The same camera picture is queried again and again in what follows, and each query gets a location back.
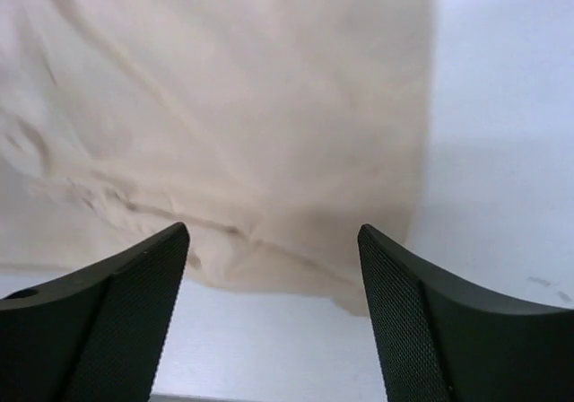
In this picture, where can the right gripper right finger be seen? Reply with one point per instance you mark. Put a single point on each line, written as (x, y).
(440, 337)

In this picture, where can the beige trousers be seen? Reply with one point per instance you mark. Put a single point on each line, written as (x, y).
(273, 129)

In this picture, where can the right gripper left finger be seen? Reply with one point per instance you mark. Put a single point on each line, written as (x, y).
(96, 334)

